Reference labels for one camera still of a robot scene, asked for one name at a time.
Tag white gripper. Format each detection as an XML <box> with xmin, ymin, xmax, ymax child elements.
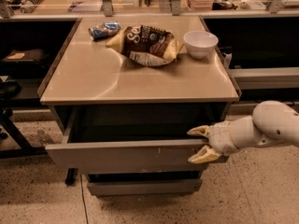
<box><xmin>187</xmin><ymin>121</ymin><xmax>239</xmax><ymax>164</ymax></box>

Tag grey top drawer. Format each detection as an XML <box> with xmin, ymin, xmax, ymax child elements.
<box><xmin>46</xmin><ymin>103</ymin><xmax>227</xmax><ymax>175</ymax></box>

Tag grey drawer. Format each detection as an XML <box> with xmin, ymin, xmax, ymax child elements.
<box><xmin>87</xmin><ymin>178</ymin><xmax>202</xmax><ymax>196</ymax></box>
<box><xmin>46</xmin><ymin>103</ymin><xmax>227</xmax><ymax>175</ymax></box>

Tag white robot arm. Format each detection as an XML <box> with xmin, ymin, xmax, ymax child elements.
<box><xmin>187</xmin><ymin>101</ymin><xmax>299</xmax><ymax>164</ymax></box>

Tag grey bottom drawer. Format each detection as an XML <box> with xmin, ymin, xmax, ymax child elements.
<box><xmin>87</xmin><ymin>178</ymin><xmax>202</xmax><ymax>196</ymax></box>

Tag grey drawer cabinet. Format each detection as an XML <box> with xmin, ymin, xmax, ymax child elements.
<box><xmin>38</xmin><ymin>17</ymin><xmax>239</xmax><ymax>183</ymax></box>

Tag white bowl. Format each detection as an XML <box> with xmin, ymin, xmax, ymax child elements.
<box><xmin>183</xmin><ymin>30</ymin><xmax>219</xmax><ymax>59</ymax></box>

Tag brown yellow chip bag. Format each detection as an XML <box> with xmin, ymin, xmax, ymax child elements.
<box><xmin>107</xmin><ymin>25</ymin><xmax>180</xmax><ymax>67</ymax></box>

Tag blue snack bag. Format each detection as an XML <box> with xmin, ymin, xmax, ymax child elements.
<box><xmin>88</xmin><ymin>21</ymin><xmax>121</xmax><ymax>41</ymax></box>

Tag clear plastic bottle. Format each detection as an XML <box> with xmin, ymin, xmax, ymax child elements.
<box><xmin>37</xmin><ymin>130</ymin><xmax>54</xmax><ymax>147</ymax></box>

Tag black bag on shelf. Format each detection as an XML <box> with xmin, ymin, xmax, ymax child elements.
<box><xmin>0</xmin><ymin>48</ymin><xmax>50</xmax><ymax>77</ymax></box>

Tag black headphones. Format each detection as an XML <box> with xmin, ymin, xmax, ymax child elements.
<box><xmin>0</xmin><ymin>80</ymin><xmax>21</xmax><ymax>99</ymax></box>

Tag black floor cable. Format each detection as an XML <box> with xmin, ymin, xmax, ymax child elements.
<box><xmin>79</xmin><ymin>175</ymin><xmax>90</xmax><ymax>224</ymax></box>

